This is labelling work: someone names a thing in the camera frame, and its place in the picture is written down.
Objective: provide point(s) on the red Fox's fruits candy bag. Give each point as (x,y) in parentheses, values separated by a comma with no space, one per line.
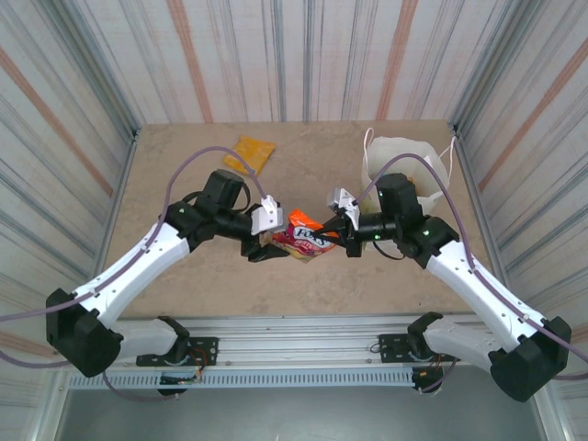
(303,239)

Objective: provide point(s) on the black mount plate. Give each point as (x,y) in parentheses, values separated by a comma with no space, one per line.
(390,349)
(206,351)

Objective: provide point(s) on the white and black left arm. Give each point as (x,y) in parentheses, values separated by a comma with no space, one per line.
(138,266)

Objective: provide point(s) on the small circuit board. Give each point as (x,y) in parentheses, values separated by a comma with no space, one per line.
(425,374)
(179,379)

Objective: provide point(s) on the orange snack bag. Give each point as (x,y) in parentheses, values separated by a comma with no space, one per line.
(250,154)

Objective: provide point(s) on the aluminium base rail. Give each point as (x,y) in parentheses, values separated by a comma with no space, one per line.
(294,340)

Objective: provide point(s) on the grey metal shelf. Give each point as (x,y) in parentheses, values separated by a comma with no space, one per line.
(294,418)

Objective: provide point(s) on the white paper bag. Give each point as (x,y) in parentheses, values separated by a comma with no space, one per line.
(395,146)

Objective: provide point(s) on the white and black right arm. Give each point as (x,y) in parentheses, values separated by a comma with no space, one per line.
(478,289)

